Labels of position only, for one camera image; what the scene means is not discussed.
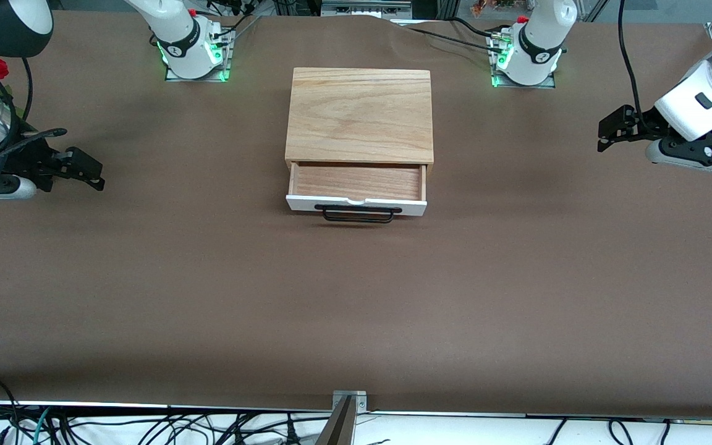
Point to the brown table cover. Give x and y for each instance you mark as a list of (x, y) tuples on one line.
[(356, 296)]

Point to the grey metal bracket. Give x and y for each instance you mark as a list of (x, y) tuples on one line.
[(359, 400)]

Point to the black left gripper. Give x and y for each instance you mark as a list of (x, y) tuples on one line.
[(645, 128)]

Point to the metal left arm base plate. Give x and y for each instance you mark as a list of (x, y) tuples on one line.
[(550, 82)]

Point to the light wooden drawer cabinet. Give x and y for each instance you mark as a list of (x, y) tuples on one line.
[(359, 111)]

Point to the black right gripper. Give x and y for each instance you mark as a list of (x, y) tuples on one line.
[(27, 159)]

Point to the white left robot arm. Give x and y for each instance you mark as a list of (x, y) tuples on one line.
[(541, 43)]

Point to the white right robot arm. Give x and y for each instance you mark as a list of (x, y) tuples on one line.
[(177, 37)]

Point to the orange artificial flowers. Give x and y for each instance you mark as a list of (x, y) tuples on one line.
[(492, 7)]

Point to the aluminium frame beam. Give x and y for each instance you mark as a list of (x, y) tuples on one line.
[(365, 8)]

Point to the dark wedge-shaped pole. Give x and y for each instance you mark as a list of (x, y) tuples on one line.
[(339, 429)]

